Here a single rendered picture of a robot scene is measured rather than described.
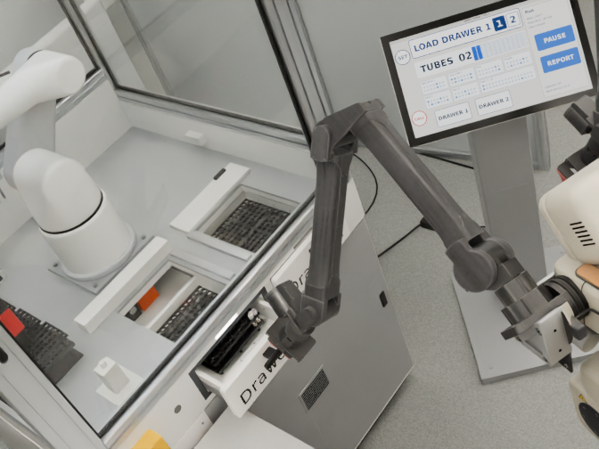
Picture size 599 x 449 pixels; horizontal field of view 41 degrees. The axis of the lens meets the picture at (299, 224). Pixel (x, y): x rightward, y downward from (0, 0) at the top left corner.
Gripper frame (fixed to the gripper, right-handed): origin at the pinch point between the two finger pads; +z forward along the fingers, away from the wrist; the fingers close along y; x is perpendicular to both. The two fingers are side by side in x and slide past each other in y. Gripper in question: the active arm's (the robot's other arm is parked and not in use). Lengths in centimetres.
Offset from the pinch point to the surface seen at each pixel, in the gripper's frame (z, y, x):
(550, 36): -30, -1, -103
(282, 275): 5.6, 11.7, -16.7
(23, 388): -18, 33, 47
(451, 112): -12, 6, -77
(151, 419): 7.7, 12.2, 30.8
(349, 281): 27.0, -2.7, -38.8
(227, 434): 15.8, -3.5, 19.9
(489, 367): 62, -58, -66
